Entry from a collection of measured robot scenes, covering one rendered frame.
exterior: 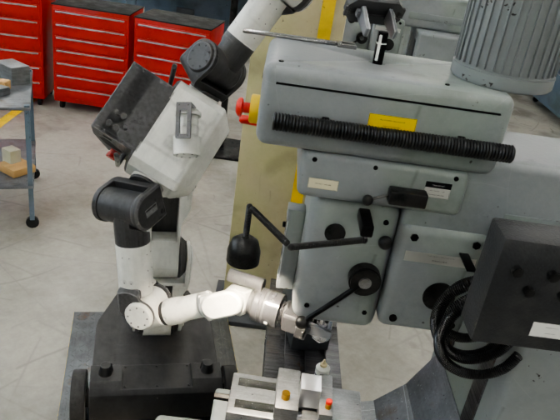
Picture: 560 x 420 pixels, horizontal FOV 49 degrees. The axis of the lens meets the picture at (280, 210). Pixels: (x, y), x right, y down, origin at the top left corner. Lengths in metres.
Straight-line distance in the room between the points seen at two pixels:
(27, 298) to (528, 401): 2.85
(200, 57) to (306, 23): 1.43
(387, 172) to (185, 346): 1.45
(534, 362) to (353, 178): 0.53
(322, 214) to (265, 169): 1.95
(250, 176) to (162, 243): 1.26
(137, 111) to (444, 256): 0.82
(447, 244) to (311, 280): 0.30
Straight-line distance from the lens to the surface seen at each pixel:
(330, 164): 1.22
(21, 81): 4.48
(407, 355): 3.60
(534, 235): 1.09
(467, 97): 1.20
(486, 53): 1.25
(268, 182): 3.25
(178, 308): 1.65
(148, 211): 1.58
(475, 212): 1.32
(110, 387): 2.28
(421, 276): 1.36
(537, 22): 1.23
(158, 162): 1.59
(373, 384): 3.35
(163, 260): 2.09
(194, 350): 2.47
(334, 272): 1.35
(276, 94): 1.16
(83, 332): 2.82
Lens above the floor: 2.16
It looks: 27 degrees down
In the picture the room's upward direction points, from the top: 9 degrees clockwise
